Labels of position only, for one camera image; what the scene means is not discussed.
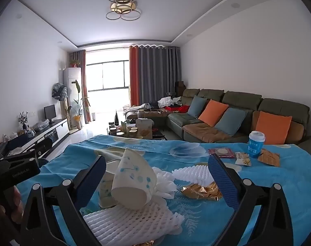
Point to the green print paper cup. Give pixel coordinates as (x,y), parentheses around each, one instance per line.
(105,187)

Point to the orange foil wrapper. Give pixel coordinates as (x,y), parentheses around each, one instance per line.
(269,158)

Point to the red snack packet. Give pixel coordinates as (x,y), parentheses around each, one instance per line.
(222,153)

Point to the large window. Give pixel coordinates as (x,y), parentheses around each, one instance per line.
(106,74)

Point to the white black TV cabinet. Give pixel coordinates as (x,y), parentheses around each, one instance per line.
(58,130)

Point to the blue floral tablecloth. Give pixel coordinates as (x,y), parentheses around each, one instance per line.
(191,220)

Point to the gold foil wrapper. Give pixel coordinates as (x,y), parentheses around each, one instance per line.
(201,191)
(145,243)

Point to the person's left hand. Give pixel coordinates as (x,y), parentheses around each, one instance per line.
(18,205)

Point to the small plant in vase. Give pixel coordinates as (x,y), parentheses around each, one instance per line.
(23,119)

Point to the translucent plastic bag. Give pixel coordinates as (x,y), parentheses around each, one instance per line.
(144,126)

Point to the small potted plant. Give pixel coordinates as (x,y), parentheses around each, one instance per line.
(74,62)

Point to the white standing air conditioner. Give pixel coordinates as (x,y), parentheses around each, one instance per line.
(69,82)

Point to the blue white ceramic jar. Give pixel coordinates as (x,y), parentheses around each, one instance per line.
(31,133)

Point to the brown ottoman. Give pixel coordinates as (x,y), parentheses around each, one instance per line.
(150,114)

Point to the dark wine bottle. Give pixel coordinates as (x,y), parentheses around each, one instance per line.
(117,119)

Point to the blue paper cup white lid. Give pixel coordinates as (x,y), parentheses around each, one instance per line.
(256,147)

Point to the white crumpled tissue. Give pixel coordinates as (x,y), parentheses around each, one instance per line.
(165,184)

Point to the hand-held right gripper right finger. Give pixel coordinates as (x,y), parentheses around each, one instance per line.
(222,179)

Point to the tall leafy houseplant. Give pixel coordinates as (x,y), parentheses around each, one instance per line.
(80,107)

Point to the white foam fruit net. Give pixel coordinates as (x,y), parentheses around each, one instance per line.
(135,223)
(193,174)

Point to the orange cushion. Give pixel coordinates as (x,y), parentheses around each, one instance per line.
(273,126)
(213,112)

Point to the black coffee table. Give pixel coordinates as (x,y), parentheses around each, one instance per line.
(158,134)

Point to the blue cushion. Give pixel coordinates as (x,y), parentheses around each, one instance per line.
(231,121)
(196,106)

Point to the white yellow snack packet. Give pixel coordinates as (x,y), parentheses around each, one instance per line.
(243,159)

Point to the black monitor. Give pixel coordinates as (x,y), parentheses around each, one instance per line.
(50,111)

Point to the green sofa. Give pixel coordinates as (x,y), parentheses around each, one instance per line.
(242,100)

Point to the white clothes pile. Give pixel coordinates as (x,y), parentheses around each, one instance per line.
(168,101)

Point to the orange curtain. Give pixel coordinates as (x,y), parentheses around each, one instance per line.
(134,76)

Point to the white dotted paper cup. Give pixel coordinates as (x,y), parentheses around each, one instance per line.
(132,179)

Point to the clear plastic bag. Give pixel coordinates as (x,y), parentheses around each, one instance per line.
(40,125)

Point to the red cloth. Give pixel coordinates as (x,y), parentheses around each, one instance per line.
(179,109)

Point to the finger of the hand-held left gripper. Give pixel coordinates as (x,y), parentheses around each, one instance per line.
(22,158)

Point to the covered standing fan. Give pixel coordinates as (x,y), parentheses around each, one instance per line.
(58,91)

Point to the grey curtain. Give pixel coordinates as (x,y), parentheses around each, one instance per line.
(158,74)

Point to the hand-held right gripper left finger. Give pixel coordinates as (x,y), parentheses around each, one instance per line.
(91,182)

